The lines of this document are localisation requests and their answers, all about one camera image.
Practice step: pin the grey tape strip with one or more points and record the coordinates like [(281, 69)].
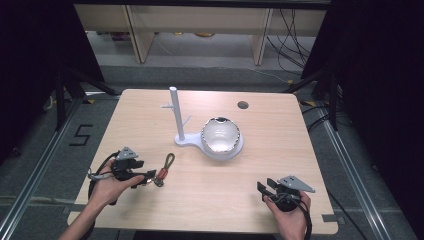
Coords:
[(329, 218)]

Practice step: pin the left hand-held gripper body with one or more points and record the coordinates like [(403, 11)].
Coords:
[(124, 166)]

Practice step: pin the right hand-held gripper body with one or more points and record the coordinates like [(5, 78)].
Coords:
[(288, 198)]

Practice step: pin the light wooden desk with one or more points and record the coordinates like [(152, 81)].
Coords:
[(200, 18)]

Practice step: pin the white jewelry tree stand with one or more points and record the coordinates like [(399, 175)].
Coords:
[(176, 113)]

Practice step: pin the aluminium floor rail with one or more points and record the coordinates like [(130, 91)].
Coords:
[(353, 173), (36, 173)]

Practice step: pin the person's right hand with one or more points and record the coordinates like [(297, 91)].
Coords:
[(291, 223)]

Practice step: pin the black tripod stand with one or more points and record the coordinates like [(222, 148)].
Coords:
[(333, 96), (60, 96)]

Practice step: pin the person's left hand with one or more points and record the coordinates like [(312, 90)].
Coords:
[(106, 188)]

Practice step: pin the white bowl with silver rim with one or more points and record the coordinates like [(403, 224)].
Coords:
[(220, 136)]

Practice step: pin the black curtain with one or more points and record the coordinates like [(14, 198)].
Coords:
[(36, 66), (380, 83)]

